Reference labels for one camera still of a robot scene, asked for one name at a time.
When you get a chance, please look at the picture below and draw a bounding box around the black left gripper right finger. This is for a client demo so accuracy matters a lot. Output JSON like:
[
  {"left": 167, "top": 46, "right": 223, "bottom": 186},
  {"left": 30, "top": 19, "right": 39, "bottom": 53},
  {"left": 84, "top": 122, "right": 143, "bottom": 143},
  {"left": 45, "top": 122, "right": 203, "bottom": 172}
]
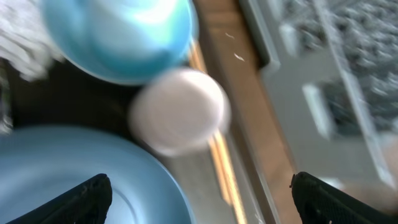
[{"left": 290, "top": 172, "right": 397, "bottom": 224}]

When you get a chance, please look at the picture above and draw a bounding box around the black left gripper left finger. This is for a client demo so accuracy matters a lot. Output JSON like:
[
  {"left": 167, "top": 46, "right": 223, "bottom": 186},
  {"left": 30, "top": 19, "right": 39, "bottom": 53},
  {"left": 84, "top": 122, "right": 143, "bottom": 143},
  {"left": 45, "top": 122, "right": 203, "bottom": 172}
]
[{"left": 7, "top": 174, "right": 113, "bottom": 224}]

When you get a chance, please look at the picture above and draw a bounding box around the dark blue plate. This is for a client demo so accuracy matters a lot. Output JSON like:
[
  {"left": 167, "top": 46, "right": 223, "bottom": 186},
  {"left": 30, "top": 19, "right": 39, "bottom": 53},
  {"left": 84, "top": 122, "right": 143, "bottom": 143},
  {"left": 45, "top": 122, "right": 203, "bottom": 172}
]
[{"left": 1, "top": 126, "right": 195, "bottom": 224}]

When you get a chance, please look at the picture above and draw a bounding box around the yellow pandan cake wrapper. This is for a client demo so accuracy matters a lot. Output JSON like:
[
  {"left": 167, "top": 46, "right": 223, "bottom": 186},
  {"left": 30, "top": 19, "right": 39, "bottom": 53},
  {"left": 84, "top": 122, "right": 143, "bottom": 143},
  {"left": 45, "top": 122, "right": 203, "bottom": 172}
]
[{"left": 1, "top": 68, "right": 13, "bottom": 134}]

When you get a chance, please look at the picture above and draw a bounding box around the grey dishwasher rack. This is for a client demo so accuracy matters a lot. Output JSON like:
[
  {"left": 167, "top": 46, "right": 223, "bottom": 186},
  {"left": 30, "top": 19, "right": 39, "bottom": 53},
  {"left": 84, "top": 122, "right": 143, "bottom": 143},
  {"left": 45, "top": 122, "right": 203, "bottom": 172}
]
[{"left": 240, "top": 0, "right": 397, "bottom": 189}]

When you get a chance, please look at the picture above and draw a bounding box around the brown serving tray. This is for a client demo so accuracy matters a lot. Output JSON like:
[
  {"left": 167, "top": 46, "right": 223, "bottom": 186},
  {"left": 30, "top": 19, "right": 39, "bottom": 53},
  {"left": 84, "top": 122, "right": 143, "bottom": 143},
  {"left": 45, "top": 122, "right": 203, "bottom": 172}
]
[{"left": 1, "top": 61, "right": 278, "bottom": 223}]

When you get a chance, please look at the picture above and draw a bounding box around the wooden chopstick right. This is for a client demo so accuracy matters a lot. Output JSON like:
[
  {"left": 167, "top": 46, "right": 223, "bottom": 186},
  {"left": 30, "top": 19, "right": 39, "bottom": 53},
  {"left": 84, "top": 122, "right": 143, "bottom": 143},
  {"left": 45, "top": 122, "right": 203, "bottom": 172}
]
[{"left": 191, "top": 40, "right": 248, "bottom": 224}]

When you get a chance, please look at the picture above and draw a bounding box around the wooden chopstick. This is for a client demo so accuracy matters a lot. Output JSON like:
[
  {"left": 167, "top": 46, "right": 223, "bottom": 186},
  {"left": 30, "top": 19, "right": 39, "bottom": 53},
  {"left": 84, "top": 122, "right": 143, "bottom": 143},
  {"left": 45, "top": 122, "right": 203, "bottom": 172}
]
[
  {"left": 191, "top": 40, "right": 248, "bottom": 224},
  {"left": 189, "top": 40, "right": 234, "bottom": 206}
]

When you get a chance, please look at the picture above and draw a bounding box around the wooden chopstick left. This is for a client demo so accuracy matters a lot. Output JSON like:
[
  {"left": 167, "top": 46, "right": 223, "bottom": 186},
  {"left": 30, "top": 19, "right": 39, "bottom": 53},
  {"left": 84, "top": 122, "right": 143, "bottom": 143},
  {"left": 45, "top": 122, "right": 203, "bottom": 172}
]
[{"left": 189, "top": 40, "right": 234, "bottom": 206}]

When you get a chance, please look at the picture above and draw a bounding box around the white pink cup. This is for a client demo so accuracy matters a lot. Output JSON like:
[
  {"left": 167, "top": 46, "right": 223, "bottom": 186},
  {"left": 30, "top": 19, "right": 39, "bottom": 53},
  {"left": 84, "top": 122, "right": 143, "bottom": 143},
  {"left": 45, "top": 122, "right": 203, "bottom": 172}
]
[{"left": 127, "top": 67, "right": 231, "bottom": 157}]

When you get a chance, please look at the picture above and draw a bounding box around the light blue bowl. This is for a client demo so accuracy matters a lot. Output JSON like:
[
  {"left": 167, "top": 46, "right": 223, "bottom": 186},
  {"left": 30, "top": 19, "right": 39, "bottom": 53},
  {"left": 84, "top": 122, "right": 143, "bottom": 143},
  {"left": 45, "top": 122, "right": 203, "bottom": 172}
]
[{"left": 40, "top": 0, "right": 198, "bottom": 85}]

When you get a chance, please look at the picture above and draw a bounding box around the crumpled white tissue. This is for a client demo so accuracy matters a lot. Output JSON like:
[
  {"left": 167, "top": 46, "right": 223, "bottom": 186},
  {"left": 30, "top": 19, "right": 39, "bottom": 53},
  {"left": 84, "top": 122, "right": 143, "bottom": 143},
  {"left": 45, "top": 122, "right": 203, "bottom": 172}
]
[{"left": 1, "top": 0, "right": 65, "bottom": 82}]

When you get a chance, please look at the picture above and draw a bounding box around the light blue cup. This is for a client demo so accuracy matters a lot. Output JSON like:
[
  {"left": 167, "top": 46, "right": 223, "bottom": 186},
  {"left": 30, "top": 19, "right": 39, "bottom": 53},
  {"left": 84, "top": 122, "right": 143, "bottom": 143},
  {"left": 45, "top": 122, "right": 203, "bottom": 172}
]
[{"left": 85, "top": 0, "right": 193, "bottom": 64}]

